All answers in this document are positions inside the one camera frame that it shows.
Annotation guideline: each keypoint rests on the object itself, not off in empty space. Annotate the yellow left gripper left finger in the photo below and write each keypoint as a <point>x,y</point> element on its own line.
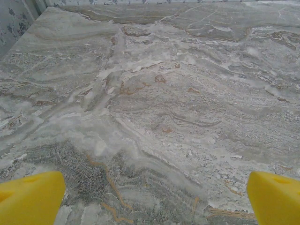
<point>30,199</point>

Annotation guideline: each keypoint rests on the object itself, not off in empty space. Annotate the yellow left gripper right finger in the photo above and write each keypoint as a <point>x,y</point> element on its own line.
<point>274,199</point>

